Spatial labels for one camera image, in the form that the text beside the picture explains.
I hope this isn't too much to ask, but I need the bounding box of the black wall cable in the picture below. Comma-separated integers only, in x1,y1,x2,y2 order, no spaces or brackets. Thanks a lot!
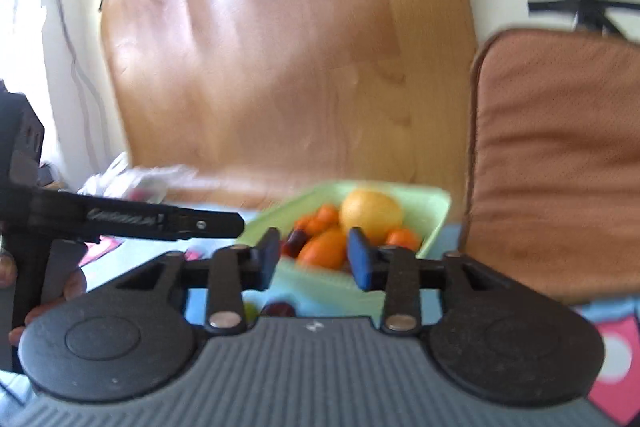
41,0,114,172

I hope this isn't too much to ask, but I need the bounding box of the wooden board backdrop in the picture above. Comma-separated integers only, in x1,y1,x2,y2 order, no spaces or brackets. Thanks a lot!
101,0,476,218

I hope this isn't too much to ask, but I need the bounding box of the Peppa Pig blue tablecloth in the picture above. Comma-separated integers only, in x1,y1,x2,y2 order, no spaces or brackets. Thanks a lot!
11,253,612,426

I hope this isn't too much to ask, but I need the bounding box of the clear plastic fruit bag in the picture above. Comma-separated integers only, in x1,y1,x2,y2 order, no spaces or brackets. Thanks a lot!
78,153,198,204

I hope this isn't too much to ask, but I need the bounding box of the person's left hand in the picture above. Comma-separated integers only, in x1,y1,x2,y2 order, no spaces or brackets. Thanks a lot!
1,253,87,348

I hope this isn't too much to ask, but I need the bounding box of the brown padded cushion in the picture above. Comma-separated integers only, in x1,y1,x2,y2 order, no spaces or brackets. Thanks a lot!
459,28,639,303

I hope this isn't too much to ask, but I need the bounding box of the small orange mandarin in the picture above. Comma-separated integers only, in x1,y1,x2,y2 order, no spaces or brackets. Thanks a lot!
314,204,340,230

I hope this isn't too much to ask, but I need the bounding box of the large yellow citrus fruit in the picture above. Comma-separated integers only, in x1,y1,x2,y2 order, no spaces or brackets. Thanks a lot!
340,188,405,245

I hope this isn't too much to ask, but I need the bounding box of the large orange mandarin back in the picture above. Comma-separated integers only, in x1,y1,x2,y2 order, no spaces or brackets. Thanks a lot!
296,228,347,271

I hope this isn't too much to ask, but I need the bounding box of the black tape cross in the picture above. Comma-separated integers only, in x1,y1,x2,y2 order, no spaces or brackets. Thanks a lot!
527,0,639,39

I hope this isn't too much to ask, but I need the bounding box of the small orange tomato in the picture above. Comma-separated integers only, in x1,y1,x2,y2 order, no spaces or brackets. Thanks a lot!
294,215,316,236

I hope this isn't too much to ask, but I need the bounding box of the light green ceramic bowl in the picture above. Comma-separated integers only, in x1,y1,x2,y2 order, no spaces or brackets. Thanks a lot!
234,180,452,325

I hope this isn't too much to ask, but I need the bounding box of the green tomato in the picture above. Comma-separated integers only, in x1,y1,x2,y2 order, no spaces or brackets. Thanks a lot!
243,301,260,326

